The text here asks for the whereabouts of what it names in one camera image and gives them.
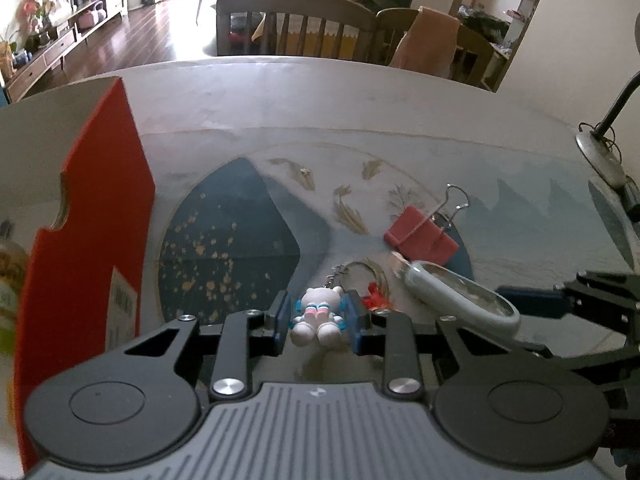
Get orange cardboard box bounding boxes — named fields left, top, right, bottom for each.
left=0, top=76, right=157, bottom=476

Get small red toy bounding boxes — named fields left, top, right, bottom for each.
left=361, top=282, right=392, bottom=311

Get dark wooden dining chair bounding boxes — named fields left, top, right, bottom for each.
left=215, top=0, right=379, bottom=58

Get wooden chair with pink cloth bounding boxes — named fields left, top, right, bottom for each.
left=376, top=6, right=497, bottom=92

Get red binder clip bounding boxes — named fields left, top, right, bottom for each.
left=384, top=184, right=472, bottom=265

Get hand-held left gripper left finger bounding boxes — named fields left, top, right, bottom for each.
left=125, top=290, right=292, bottom=402

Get pink cloth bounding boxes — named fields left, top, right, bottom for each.
left=389, top=6, right=462, bottom=81

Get pale blue oval case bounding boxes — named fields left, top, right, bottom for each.
left=402, top=260, right=522, bottom=333

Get white bear keychain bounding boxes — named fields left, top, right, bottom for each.
left=290, top=260, right=383, bottom=350

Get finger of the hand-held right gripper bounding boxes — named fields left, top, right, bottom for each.
left=496, top=270, right=640, bottom=335
left=515, top=334, right=640, bottom=378

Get low wooden tv cabinet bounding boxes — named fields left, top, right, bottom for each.
left=0, top=0, right=127, bottom=102

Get pink flowers in vase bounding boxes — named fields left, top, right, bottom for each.
left=20, top=0, right=55, bottom=51

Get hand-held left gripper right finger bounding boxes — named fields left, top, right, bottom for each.
left=342, top=290, right=503, bottom=402

